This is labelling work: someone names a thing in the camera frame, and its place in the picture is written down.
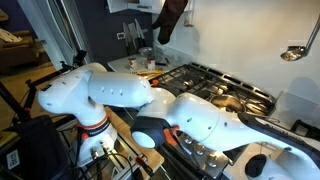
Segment silver pot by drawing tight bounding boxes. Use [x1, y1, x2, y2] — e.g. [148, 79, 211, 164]
[209, 94, 248, 114]

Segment orange hexagonal trivet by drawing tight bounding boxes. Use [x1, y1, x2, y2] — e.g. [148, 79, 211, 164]
[137, 68, 165, 77]

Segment red white soup can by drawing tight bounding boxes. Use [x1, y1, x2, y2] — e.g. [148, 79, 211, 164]
[146, 55, 157, 71]

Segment tomato print can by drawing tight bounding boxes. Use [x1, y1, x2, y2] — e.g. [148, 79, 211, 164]
[128, 56, 139, 72]

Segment stainless steel gas range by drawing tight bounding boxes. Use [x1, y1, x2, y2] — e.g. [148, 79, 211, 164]
[146, 62, 278, 179]

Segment silver range knob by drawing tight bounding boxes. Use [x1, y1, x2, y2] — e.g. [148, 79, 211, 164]
[183, 134, 195, 145]
[194, 142, 207, 157]
[206, 154, 220, 169]

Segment wooden table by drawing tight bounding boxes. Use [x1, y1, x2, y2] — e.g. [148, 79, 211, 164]
[104, 105, 165, 173]

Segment red black clamp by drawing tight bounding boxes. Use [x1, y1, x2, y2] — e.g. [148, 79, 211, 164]
[134, 154, 155, 178]

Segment silver hanging ladle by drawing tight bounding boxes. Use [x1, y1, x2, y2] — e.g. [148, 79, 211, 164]
[280, 16, 320, 63]

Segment brown sofa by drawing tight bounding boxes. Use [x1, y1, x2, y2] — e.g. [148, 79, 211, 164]
[0, 29, 46, 75]

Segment black tray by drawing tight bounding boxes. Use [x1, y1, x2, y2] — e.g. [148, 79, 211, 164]
[289, 118, 320, 142]

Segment white QR code label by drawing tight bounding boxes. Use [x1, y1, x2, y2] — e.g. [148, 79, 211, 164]
[5, 149, 22, 171]

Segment wall-mounted kitchen knife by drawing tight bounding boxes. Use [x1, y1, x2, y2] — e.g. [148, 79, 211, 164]
[128, 22, 138, 49]
[121, 21, 131, 48]
[134, 18, 147, 48]

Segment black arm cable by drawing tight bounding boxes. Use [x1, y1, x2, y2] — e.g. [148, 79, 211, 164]
[173, 131, 202, 168]

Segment white wall cabinet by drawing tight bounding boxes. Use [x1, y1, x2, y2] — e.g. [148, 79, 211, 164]
[105, 0, 167, 15]

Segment black base cable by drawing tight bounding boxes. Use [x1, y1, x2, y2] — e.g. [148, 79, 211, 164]
[90, 151, 104, 180]

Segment black camera tripod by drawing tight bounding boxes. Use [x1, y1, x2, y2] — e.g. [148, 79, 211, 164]
[0, 49, 88, 123]

